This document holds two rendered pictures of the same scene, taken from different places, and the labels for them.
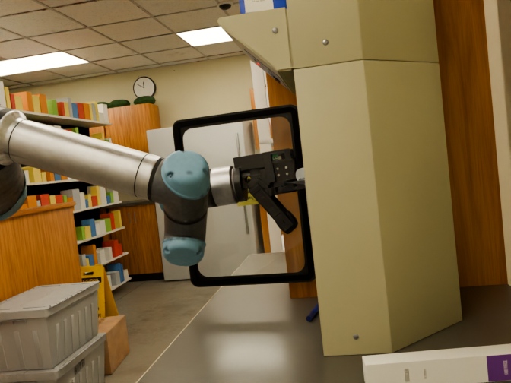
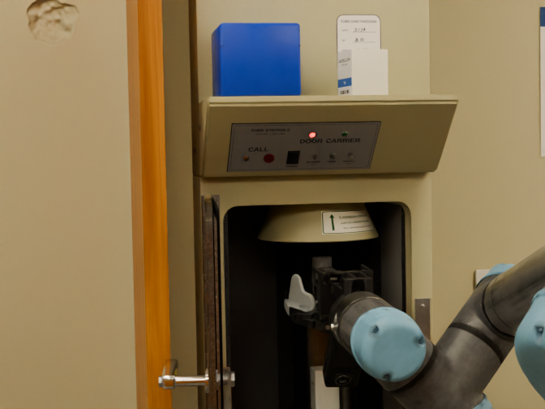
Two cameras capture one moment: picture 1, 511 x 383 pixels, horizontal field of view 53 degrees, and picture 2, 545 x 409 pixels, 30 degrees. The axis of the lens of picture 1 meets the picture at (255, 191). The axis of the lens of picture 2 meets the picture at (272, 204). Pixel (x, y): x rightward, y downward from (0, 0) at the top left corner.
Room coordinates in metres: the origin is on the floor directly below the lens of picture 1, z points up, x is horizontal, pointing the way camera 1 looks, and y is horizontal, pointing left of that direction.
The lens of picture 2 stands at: (1.49, 1.17, 1.44)
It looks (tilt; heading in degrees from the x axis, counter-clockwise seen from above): 3 degrees down; 251
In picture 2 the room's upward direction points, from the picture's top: 1 degrees counter-clockwise
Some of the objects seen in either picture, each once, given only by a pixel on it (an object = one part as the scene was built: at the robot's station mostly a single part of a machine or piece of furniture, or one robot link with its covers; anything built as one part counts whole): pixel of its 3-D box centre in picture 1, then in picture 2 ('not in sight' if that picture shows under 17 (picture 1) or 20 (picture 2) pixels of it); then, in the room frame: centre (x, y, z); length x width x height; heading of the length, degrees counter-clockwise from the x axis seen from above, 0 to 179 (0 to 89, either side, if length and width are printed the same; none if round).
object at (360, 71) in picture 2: (259, 11); (362, 74); (0.95, -0.04, 1.54); 0.05 x 0.05 x 0.06; 89
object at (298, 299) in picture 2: not in sight; (297, 294); (1.01, -0.13, 1.24); 0.09 x 0.03 x 0.06; 105
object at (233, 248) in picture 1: (242, 199); (212, 368); (1.18, 0.03, 1.19); 0.30 x 0.01 x 0.40; 75
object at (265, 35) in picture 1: (268, 61); (326, 136); (0.99, -0.05, 1.46); 0.32 x 0.11 x 0.10; 171
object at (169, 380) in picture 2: not in sight; (184, 373); (1.23, 0.09, 1.20); 0.10 x 0.05 x 0.03; 75
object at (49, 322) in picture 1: (47, 323); not in sight; (2.90, 1.27, 0.49); 0.60 x 0.42 x 0.33; 171
